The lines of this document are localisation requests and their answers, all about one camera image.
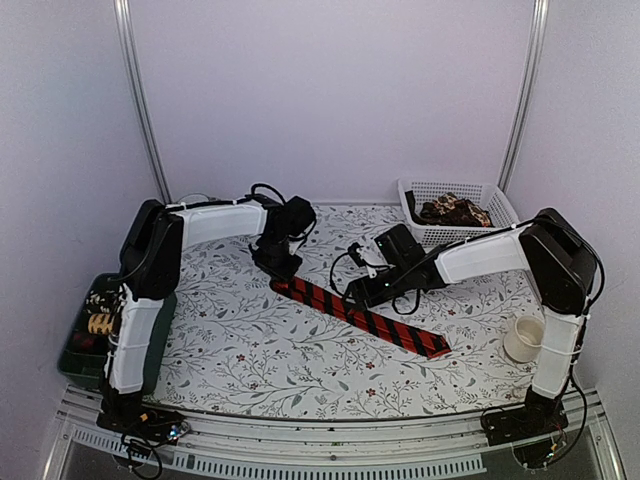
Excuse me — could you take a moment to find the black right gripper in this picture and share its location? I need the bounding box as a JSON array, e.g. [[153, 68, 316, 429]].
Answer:
[[343, 262, 413, 311]]

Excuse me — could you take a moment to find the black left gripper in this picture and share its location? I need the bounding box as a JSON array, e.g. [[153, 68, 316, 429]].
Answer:
[[254, 236, 305, 282]]

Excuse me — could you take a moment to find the red black striped tie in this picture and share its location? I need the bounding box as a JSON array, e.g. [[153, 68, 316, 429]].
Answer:
[[270, 277, 451, 359]]

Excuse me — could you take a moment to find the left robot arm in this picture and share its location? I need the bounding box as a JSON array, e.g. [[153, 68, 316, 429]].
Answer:
[[104, 194, 316, 434]]

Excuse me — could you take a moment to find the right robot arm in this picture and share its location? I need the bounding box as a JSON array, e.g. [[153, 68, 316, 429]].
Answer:
[[343, 208, 605, 436]]

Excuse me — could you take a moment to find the white perforated plastic basket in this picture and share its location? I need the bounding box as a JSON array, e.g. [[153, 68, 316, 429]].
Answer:
[[397, 177, 520, 248]]

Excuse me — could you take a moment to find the brown patterned tie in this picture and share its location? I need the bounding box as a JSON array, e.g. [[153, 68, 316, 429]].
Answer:
[[418, 192, 493, 228]]

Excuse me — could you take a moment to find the floral patterned table mat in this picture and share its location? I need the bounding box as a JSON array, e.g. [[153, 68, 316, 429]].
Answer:
[[149, 237, 540, 420]]

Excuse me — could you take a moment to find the white ceramic mug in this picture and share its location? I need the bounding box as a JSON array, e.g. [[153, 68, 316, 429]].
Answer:
[[503, 316, 545, 363]]

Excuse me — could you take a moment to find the black floral rolled tie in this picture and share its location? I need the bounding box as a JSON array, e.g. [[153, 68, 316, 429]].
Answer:
[[84, 290, 122, 315]]

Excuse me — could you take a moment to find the tan patterned rolled tie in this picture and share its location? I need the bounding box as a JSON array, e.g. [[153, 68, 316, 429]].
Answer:
[[87, 313, 120, 336]]

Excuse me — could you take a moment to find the dark red rolled tie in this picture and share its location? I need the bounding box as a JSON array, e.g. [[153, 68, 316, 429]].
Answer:
[[70, 332, 109, 355]]

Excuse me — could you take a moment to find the dark green divided organizer box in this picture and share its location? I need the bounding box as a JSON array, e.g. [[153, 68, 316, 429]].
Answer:
[[57, 273, 177, 395]]

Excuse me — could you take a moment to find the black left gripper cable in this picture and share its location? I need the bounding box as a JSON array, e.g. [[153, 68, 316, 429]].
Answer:
[[247, 183, 289, 209]]

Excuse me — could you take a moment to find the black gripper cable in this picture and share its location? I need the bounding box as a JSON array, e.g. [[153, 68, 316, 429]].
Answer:
[[247, 183, 289, 209], [329, 249, 424, 316]]

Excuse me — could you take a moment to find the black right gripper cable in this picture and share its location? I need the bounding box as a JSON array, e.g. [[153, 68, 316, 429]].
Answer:
[[329, 249, 424, 316]]

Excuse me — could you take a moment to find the slotted aluminium front rail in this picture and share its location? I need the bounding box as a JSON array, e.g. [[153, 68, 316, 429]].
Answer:
[[42, 412, 626, 480]]

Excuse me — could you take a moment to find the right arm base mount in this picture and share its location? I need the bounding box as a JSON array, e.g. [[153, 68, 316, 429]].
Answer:
[[480, 384, 588, 471]]

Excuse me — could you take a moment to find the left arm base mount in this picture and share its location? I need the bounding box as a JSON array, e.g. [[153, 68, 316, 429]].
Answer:
[[95, 389, 194, 469]]

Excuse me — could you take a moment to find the left aluminium frame post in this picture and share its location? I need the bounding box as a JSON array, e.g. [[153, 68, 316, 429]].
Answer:
[[113, 0, 172, 203]]

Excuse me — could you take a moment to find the aluminium frame post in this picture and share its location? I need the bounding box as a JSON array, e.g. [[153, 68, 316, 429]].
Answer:
[[113, 0, 172, 203], [498, 0, 550, 193]]

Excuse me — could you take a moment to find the right aluminium frame post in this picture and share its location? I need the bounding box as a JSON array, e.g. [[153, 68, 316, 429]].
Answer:
[[498, 0, 550, 193]]

